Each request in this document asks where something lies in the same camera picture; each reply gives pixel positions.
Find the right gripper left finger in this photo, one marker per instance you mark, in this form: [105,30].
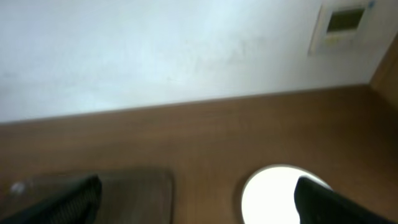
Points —
[77,205]

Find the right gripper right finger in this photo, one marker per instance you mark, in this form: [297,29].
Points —
[317,204]

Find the white plate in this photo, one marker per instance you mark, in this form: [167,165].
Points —
[268,195]

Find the dark brown serving tray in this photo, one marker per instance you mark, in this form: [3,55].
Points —
[139,195]

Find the wooden side partition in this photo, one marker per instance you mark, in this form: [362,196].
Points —
[385,79]

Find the white wall control panel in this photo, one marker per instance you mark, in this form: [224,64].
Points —
[340,25]

